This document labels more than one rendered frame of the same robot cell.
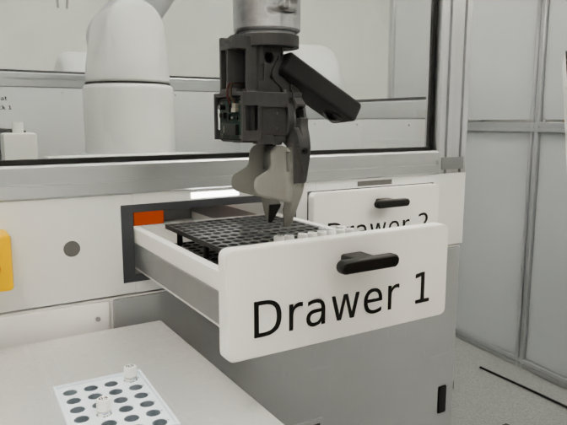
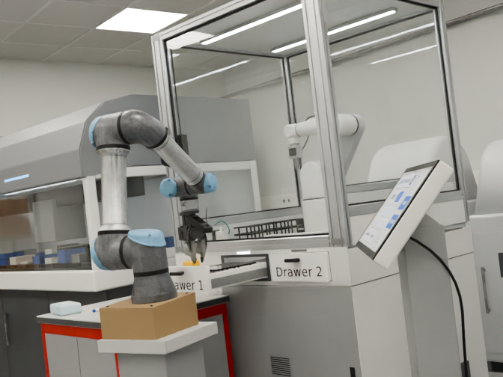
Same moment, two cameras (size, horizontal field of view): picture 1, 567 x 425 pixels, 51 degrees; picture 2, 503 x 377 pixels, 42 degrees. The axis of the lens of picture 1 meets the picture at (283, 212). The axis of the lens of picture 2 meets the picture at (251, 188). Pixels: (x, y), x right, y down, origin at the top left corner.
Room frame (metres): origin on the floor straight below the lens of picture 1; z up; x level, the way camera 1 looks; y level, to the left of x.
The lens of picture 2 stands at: (0.30, -2.64, 1.14)
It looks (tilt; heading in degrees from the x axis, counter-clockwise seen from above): 1 degrees up; 76
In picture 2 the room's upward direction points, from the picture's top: 7 degrees counter-clockwise
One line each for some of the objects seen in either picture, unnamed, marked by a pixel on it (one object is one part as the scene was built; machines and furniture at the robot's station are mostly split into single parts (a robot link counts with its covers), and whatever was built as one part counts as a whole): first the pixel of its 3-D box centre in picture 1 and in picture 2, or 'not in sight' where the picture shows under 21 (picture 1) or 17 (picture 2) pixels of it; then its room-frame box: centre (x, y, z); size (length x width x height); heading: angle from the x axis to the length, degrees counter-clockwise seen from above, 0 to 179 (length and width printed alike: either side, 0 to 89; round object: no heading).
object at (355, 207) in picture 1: (377, 217); (299, 267); (1.05, -0.17, 0.87); 0.29 x 0.02 x 0.11; 121
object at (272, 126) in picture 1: (261, 92); (191, 225); (0.67, 0.02, 1.08); 0.09 x 0.08 x 0.12; 121
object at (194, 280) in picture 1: (252, 255); (224, 274); (0.79, 0.04, 0.86); 0.40 x 0.26 x 0.06; 31
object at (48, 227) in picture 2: not in sight; (93, 223); (0.29, 1.74, 1.13); 1.78 x 1.14 x 0.45; 121
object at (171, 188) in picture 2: not in sight; (177, 187); (0.63, -0.07, 1.24); 0.11 x 0.11 x 0.08; 49
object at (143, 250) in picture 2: not in sight; (146, 249); (0.45, -0.43, 1.03); 0.13 x 0.12 x 0.14; 139
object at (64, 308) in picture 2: not in sight; (65, 307); (0.14, 0.36, 0.78); 0.15 x 0.10 x 0.04; 109
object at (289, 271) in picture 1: (344, 284); (184, 280); (0.61, -0.07, 0.87); 0.29 x 0.02 x 0.11; 121
